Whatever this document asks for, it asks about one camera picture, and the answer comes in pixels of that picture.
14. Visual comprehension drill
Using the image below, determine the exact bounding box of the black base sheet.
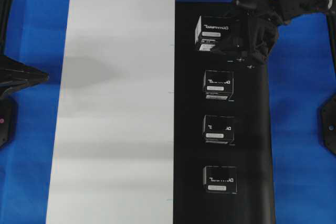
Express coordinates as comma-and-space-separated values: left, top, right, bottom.
173, 0, 276, 223

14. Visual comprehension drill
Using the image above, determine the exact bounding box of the black dynamixel box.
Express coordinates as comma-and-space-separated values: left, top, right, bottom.
202, 115, 235, 146
195, 15, 232, 51
203, 70, 234, 101
203, 166, 238, 194

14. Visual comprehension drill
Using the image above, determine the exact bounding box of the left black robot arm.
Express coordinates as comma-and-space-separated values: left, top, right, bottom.
211, 0, 335, 62

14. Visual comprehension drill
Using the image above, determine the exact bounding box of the black aluminium frame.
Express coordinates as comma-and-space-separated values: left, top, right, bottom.
0, 0, 13, 55

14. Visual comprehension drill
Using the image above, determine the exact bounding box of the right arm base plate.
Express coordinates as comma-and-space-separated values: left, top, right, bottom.
1, 97, 17, 148

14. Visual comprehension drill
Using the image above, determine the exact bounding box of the white base sheet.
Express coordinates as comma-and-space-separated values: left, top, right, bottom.
46, 0, 175, 223

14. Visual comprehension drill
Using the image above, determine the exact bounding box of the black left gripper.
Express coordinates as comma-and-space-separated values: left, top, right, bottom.
212, 4, 280, 64

